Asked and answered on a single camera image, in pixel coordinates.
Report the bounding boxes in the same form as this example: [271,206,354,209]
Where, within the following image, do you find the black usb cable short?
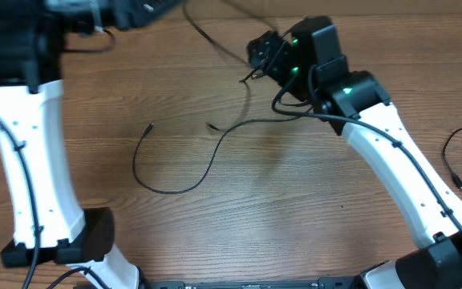
[182,0,277,126]

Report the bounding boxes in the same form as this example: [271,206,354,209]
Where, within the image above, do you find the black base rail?
[74,260,396,289]

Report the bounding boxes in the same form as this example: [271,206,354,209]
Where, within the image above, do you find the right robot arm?
[246,16,462,288]

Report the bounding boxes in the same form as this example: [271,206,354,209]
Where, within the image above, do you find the black usb cable long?
[130,116,299,195]

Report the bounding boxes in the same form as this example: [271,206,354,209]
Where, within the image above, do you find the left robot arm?
[0,0,176,288]

